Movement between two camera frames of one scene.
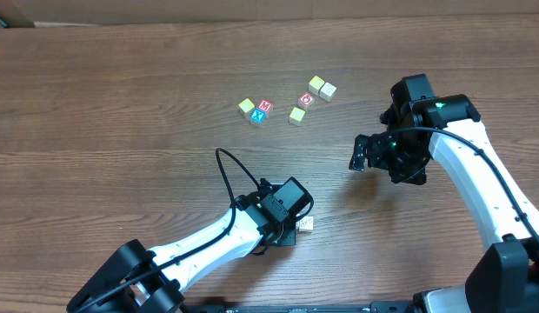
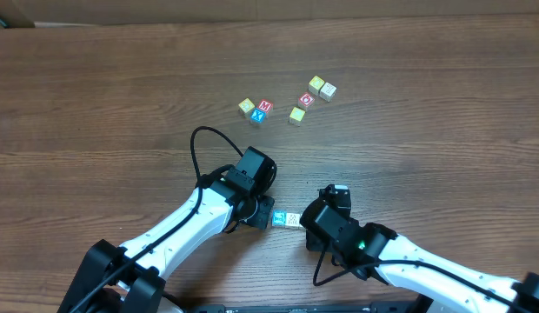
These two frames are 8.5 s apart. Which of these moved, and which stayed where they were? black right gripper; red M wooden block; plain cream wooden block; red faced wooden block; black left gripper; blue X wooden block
Moved: black right gripper; black left gripper
Stayed: plain cream wooden block; red faced wooden block; blue X wooden block; red M wooden block
